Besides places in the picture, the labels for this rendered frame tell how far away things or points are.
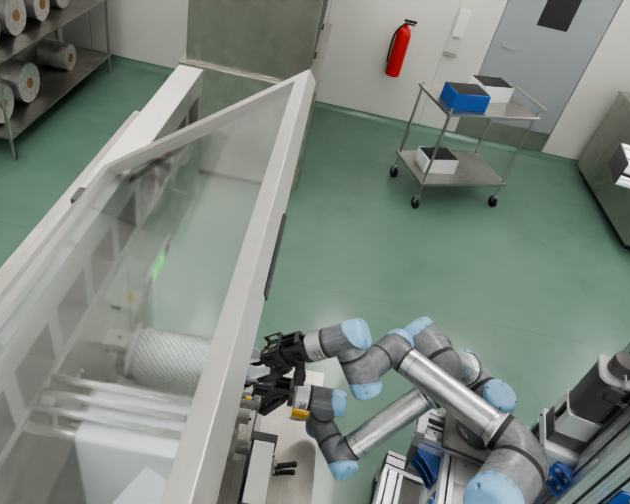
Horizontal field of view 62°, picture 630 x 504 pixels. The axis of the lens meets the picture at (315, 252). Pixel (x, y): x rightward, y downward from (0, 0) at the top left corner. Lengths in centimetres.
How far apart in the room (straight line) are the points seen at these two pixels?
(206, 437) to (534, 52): 558
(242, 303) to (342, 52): 515
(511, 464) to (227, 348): 84
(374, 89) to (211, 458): 542
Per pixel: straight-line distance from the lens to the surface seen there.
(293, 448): 172
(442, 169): 463
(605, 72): 614
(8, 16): 457
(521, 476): 122
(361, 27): 554
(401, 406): 153
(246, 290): 55
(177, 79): 182
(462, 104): 423
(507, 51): 578
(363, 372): 128
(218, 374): 49
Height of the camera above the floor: 239
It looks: 39 degrees down
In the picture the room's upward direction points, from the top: 14 degrees clockwise
